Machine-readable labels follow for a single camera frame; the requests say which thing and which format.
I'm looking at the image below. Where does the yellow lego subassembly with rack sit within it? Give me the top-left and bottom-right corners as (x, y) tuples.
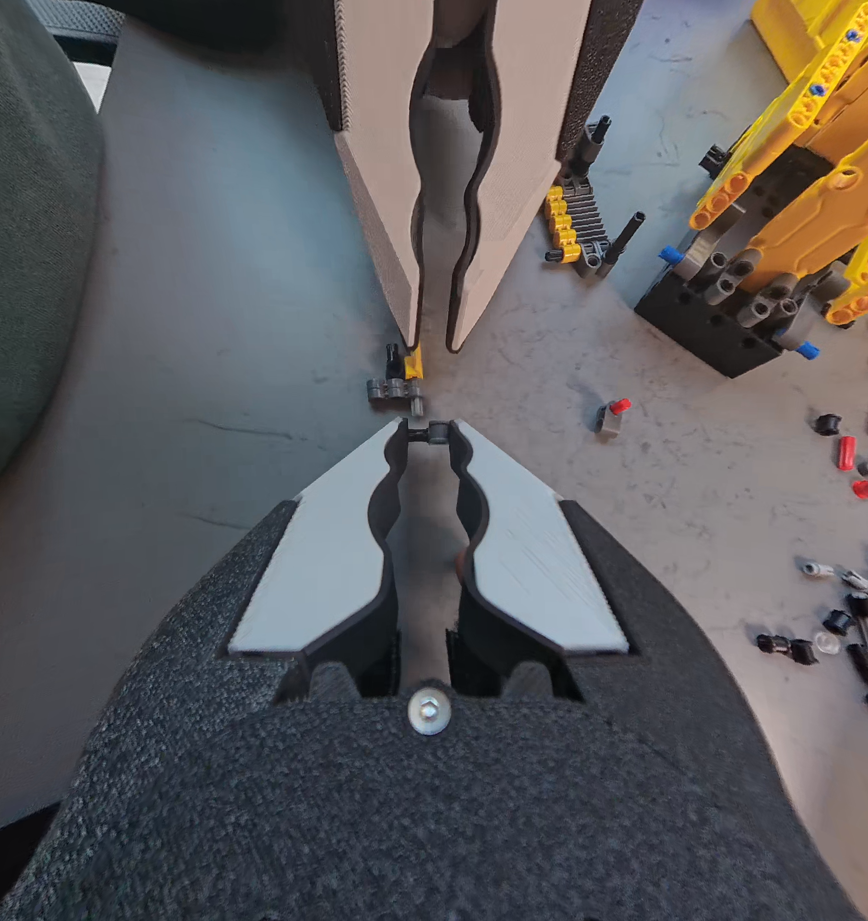
(542, 118), (646, 277)

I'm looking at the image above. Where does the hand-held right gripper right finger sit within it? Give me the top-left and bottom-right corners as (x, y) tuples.
(449, 421), (631, 689)

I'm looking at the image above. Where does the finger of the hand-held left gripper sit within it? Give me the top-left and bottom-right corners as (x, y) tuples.
(334, 0), (435, 349)
(449, 0), (593, 354)

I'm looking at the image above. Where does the yellow black lego model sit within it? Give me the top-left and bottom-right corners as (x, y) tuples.
(633, 0), (868, 379)

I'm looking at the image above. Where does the pile of small lego pins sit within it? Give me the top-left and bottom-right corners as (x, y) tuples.
(755, 320), (868, 713)

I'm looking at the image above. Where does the small yellow lego subassembly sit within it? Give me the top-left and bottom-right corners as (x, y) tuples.
(367, 343), (426, 404)

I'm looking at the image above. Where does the person's green sweatshirt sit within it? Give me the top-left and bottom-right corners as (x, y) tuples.
(0, 0), (107, 505)

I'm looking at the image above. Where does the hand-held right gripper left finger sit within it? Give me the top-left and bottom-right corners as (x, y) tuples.
(230, 418), (411, 692)

